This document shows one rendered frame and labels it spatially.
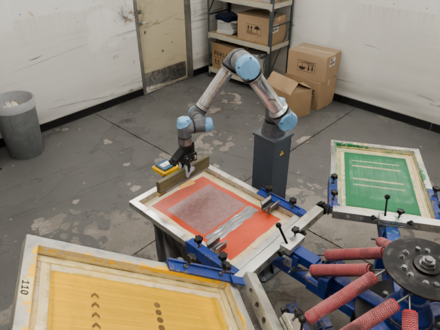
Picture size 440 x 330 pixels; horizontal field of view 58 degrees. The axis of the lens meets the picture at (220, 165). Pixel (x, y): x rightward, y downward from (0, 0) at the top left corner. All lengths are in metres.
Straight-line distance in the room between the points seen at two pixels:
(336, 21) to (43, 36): 3.66
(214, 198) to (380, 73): 3.78
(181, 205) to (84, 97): 3.56
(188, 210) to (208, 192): 0.20
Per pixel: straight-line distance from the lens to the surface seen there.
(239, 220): 2.18
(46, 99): 5.41
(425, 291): 1.56
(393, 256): 1.64
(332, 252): 1.90
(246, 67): 2.05
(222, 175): 2.47
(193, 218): 2.21
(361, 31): 5.68
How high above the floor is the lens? 2.40
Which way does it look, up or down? 33 degrees down
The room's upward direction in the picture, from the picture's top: straight up
